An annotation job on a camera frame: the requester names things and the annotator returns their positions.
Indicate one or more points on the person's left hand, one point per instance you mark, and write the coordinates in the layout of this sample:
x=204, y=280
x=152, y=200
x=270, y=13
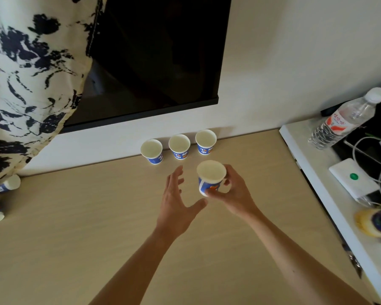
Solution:
x=171, y=212

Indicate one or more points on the person's right hand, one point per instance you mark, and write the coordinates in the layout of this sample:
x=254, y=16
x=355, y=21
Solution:
x=238, y=200

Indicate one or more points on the person's left forearm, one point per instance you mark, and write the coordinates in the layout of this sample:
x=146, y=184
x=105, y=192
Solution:
x=136, y=273

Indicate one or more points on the person's right forearm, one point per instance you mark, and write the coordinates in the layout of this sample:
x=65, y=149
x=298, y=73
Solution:
x=289, y=260

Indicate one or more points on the white cabinet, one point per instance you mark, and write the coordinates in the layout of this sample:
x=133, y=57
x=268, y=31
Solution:
x=304, y=146

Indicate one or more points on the white device with green dot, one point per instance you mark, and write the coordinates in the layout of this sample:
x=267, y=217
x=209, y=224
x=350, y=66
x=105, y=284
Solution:
x=346, y=174

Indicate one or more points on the black remote control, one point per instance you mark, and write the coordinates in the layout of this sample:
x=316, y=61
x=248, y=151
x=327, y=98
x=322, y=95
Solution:
x=327, y=111

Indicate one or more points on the clear water bottle red label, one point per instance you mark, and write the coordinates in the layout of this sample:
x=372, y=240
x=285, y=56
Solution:
x=339, y=122

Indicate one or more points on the yellow juice bottle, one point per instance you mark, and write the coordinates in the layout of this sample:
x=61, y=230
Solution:
x=365, y=222

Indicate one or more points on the black television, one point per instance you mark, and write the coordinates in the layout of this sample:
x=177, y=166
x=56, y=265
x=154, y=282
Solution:
x=152, y=53

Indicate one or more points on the cream floral cloth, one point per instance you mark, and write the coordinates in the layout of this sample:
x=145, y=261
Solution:
x=35, y=76

